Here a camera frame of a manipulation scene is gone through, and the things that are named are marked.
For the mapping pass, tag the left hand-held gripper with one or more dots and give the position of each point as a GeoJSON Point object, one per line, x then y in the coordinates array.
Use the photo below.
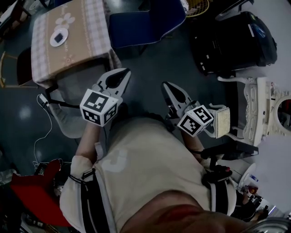
{"type": "Point", "coordinates": [100, 107]}

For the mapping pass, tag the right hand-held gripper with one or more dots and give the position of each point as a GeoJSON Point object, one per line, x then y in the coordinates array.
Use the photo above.
{"type": "Point", "coordinates": [195, 121]}

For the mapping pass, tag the blue chair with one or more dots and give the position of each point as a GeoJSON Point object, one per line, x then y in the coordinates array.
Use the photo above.
{"type": "Point", "coordinates": [136, 27]}

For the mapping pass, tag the grey armchair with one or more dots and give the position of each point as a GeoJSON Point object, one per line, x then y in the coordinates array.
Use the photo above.
{"type": "Point", "coordinates": [68, 123]}

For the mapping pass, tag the person's left forearm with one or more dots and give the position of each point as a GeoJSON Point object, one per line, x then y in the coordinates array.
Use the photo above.
{"type": "Point", "coordinates": [88, 143]}

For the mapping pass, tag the person's right forearm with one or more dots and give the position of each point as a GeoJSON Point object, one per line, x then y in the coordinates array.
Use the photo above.
{"type": "Point", "coordinates": [193, 145]}

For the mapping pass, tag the table with checked tablecloth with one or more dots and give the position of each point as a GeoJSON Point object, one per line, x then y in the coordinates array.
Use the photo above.
{"type": "Point", "coordinates": [77, 34]}

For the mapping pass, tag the dark seat wooden chair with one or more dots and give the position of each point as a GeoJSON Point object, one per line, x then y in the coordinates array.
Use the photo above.
{"type": "Point", "coordinates": [23, 68]}

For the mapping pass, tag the white ornate stool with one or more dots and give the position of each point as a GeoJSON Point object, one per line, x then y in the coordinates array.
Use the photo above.
{"type": "Point", "coordinates": [222, 123]}

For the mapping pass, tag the person's torso in white shirt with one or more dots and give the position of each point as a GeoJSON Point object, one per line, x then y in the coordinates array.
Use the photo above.
{"type": "Point", "coordinates": [154, 159]}

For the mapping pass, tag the small dark square item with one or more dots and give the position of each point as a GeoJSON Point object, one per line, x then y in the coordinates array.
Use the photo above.
{"type": "Point", "coordinates": [59, 38]}

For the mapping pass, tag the white power strip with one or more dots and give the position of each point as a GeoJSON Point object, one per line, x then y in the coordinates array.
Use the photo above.
{"type": "Point", "coordinates": [43, 100]}

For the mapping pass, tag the black flat device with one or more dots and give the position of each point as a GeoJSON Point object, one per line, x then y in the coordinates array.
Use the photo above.
{"type": "Point", "coordinates": [232, 150]}

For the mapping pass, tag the white round plate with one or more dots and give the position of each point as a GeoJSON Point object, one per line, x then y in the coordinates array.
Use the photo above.
{"type": "Point", "coordinates": [52, 42]}

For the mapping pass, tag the white ornate dressing table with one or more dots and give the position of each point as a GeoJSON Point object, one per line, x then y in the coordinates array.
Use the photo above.
{"type": "Point", "coordinates": [257, 109]}

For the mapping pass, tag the red armchair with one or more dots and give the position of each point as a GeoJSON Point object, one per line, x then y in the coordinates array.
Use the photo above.
{"type": "Point", "coordinates": [34, 191]}

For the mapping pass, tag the black mount with red button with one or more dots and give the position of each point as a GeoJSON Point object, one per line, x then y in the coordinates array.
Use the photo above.
{"type": "Point", "coordinates": [217, 174]}

